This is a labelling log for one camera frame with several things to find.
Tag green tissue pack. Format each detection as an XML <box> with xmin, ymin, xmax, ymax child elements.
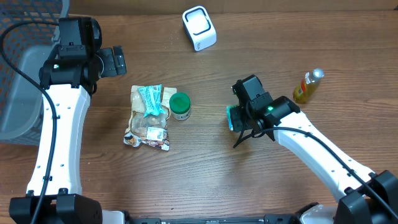
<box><xmin>226</xmin><ymin>105</ymin><xmax>238</xmax><ymax>131</ymax></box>

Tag mint green snack bar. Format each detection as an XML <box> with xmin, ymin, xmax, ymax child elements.
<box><xmin>138</xmin><ymin>84</ymin><xmax>166</xmax><ymax>117</ymax></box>

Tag green lid white jar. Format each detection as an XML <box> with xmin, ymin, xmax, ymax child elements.
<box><xmin>169</xmin><ymin>92</ymin><xmax>191</xmax><ymax>121</ymax></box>

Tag yellow oil bottle silver cap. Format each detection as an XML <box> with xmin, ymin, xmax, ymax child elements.
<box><xmin>292</xmin><ymin>68</ymin><xmax>324</xmax><ymax>103</ymax></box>

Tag brown snack pouch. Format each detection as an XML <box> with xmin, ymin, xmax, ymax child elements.
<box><xmin>123</xmin><ymin>85</ymin><xmax>177</xmax><ymax>151</ymax></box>

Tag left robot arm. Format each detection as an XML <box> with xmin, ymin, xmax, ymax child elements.
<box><xmin>9</xmin><ymin>17</ymin><xmax>128</xmax><ymax>223</ymax></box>

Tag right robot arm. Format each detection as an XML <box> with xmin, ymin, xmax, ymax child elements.
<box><xmin>227</xmin><ymin>75</ymin><xmax>397</xmax><ymax>223</ymax></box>

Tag white barcode scanner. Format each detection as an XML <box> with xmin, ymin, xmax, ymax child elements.
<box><xmin>182</xmin><ymin>6</ymin><xmax>217</xmax><ymax>52</ymax></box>

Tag grey plastic mesh basket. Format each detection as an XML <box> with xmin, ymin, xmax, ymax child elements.
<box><xmin>1</xmin><ymin>0</ymin><xmax>70</xmax><ymax>145</ymax></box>

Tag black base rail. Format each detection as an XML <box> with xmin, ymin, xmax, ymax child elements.
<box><xmin>126</xmin><ymin>214</ymin><xmax>300</xmax><ymax>224</ymax></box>

